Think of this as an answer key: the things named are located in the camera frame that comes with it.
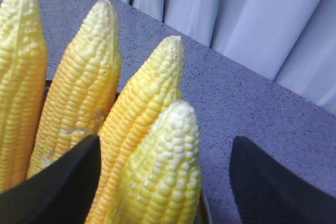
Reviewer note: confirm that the white pleated curtain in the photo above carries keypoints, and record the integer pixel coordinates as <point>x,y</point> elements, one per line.
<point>291,42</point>

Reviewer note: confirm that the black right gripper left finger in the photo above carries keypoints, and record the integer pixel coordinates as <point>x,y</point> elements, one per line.
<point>61,193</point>

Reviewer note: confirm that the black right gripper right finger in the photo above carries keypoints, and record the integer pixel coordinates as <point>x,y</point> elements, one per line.
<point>267,192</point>

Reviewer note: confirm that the yellow corn cob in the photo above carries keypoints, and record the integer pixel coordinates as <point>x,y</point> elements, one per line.
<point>161,180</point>
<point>83,89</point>
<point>24,60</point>
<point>148,93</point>

